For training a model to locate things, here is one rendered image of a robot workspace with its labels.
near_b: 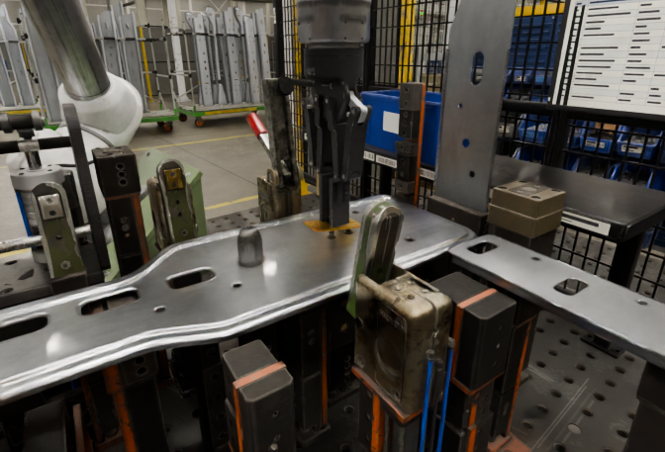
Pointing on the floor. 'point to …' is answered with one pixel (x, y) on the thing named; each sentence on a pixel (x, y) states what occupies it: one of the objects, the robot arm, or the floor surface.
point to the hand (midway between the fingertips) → (333, 199)
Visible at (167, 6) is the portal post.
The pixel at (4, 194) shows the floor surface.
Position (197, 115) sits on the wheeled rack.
